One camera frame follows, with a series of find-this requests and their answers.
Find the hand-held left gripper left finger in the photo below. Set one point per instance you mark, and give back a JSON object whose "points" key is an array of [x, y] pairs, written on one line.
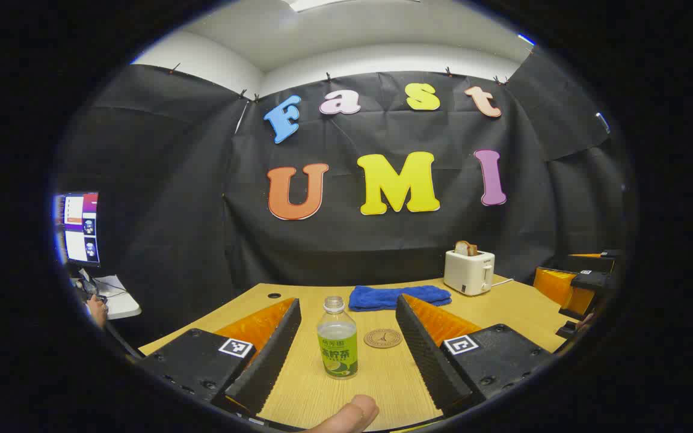
{"points": [[262, 361]]}

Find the blue folded towel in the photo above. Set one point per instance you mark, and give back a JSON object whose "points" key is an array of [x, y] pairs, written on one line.
{"points": [[394, 297]]}

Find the white toaster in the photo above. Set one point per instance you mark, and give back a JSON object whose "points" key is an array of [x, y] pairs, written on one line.
{"points": [[467, 273]]}

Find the black backdrop cloth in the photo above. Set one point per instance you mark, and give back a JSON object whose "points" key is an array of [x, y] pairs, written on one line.
{"points": [[190, 210]]}

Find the computer monitor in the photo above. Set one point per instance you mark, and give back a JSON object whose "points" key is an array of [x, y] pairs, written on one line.
{"points": [[82, 228]]}

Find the toast slice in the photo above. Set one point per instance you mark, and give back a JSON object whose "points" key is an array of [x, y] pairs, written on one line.
{"points": [[465, 248]]}

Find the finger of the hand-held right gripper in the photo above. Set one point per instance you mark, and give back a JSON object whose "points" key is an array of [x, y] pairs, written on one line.
{"points": [[599, 261], [557, 285]]}

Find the green label water bottle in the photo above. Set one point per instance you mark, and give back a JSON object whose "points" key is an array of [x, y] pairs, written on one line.
{"points": [[337, 355]]}

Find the white side desk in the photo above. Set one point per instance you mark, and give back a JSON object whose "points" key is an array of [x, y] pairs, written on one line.
{"points": [[121, 304]]}

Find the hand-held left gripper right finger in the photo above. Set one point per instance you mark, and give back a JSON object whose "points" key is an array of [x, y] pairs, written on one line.
{"points": [[431, 361]]}

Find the round brown coaster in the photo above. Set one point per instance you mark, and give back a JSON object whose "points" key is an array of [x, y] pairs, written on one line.
{"points": [[383, 338]]}

